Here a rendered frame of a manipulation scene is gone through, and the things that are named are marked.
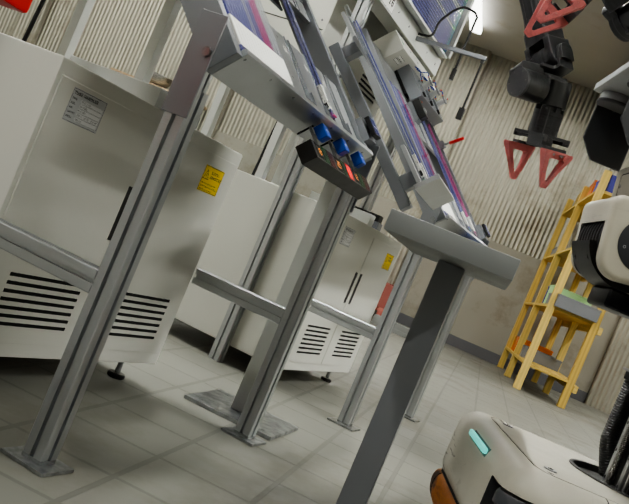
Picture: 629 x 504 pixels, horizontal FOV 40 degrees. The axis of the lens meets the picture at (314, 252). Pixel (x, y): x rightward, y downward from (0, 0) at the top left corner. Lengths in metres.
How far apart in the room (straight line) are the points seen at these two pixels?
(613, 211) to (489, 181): 8.58
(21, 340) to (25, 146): 0.40
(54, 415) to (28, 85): 0.58
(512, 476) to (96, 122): 0.98
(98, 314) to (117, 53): 10.31
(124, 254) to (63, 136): 0.34
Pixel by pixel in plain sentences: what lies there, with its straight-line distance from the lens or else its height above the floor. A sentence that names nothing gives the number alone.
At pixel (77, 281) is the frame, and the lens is 1.42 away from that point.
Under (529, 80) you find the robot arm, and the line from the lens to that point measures 1.69.
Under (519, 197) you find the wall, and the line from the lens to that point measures 10.27.
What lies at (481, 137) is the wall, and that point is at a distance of 10.38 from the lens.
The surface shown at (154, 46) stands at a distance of 2.33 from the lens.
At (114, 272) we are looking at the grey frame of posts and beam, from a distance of 1.38.
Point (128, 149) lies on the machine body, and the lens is 1.79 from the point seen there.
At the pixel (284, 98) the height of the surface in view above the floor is 0.71.
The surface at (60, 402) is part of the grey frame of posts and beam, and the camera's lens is 1.42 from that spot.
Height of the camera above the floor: 0.49
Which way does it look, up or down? 1 degrees down
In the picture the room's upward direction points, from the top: 23 degrees clockwise
